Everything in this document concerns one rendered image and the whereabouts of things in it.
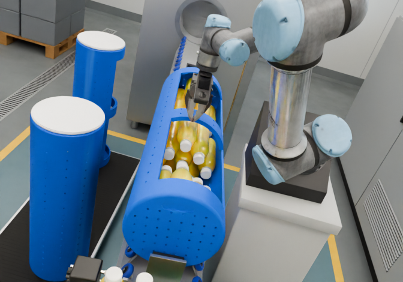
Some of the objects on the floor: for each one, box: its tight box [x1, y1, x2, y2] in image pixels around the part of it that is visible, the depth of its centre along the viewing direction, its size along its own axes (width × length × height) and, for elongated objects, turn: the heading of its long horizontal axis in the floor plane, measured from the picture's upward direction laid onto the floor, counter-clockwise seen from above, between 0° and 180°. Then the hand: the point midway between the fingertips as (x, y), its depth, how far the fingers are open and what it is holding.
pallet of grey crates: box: [0, 0, 88, 59], centre depth 423 cm, size 120×80×119 cm
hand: (192, 119), depth 129 cm, fingers closed, pressing on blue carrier
